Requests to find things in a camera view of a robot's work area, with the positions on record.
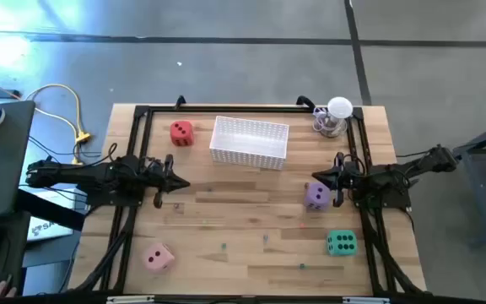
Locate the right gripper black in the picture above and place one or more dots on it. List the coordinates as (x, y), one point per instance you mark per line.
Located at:
(344, 179)

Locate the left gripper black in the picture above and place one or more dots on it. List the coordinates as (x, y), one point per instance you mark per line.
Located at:
(154, 179)

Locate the large purple foam die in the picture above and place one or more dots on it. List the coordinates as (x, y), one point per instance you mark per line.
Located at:
(316, 198)

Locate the large red foam die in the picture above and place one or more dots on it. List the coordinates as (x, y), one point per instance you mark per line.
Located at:
(181, 134)

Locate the large green foam die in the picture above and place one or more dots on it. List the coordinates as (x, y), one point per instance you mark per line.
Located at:
(342, 243)

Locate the large pink foam die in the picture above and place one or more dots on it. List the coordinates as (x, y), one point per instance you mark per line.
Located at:
(158, 257)

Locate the white perforated basket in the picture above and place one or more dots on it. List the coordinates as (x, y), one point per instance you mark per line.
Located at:
(249, 141)

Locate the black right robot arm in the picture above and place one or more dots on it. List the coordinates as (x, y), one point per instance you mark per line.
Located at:
(395, 175)

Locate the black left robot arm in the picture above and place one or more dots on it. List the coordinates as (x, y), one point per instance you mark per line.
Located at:
(99, 177)

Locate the white mushroom table lamp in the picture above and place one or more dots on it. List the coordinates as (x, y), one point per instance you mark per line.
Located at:
(340, 107)

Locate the white printed box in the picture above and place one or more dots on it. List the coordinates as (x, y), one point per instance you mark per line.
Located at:
(46, 228)

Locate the black aluminium table frame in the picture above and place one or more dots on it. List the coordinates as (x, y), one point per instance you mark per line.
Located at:
(268, 109)

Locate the silver metal bracket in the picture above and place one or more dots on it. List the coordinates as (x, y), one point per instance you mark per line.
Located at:
(129, 300)
(365, 300)

